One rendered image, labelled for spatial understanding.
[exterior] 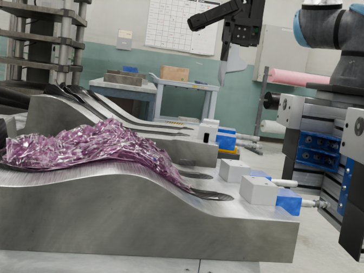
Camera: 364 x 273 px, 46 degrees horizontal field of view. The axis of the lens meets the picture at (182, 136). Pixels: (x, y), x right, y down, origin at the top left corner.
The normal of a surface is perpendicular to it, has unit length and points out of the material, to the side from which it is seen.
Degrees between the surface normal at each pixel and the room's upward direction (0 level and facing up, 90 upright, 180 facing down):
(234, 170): 90
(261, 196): 90
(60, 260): 0
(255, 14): 90
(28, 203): 90
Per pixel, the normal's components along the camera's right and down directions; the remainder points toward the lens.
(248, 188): -0.97, -0.11
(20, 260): 0.14, -0.98
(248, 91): 0.09, 0.16
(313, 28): -0.63, 0.30
